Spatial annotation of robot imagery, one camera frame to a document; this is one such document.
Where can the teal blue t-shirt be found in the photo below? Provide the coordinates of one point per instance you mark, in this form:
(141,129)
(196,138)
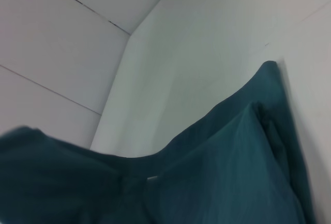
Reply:
(219,169)

